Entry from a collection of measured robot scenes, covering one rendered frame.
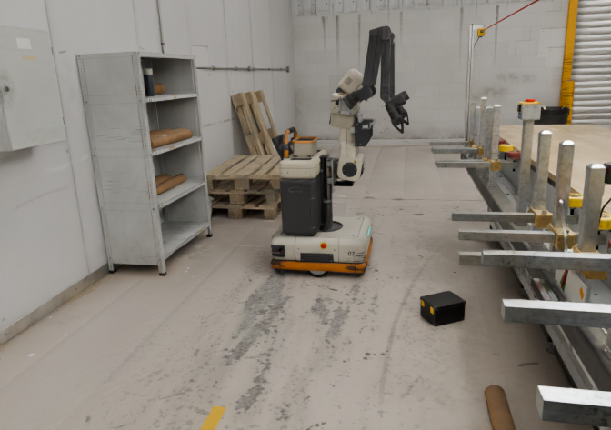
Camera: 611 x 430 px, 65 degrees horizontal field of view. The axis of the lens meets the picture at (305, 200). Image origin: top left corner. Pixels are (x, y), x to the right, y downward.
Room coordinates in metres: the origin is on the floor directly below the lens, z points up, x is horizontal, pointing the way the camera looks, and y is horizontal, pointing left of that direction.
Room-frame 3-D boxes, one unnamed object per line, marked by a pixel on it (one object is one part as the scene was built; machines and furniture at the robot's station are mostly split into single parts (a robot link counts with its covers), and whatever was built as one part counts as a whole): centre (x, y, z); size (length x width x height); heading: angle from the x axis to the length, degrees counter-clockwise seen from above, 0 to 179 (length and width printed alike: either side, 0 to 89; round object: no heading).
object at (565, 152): (1.47, -0.81, 0.89); 0.04 x 0.04 x 0.48; 78
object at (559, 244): (1.45, -0.81, 0.83); 0.14 x 0.06 x 0.05; 168
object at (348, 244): (3.37, -0.13, 0.16); 0.67 x 0.64 x 0.25; 78
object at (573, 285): (1.26, -0.74, 0.75); 0.26 x 0.01 x 0.10; 168
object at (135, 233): (3.70, 1.16, 0.78); 0.90 x 0.45 x 1.55; 168
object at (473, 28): (3.96, -1.40, 1.20); 0.15 x 0.12 x 1.00; 168
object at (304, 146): (3.40, -0.02, 0.87); 0.23 x 0.15 x 0.11; 168
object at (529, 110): (1.97, -0.92, 1.18); 0.07 x 0.07 x 0.08; 78
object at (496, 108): (2.69, -1.08, 0.92); 0.04 x 0.04 x 0.48; 78
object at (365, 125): (3.31, -0.41, 0.99); 0.28 x 0.16 x 0.22; 168
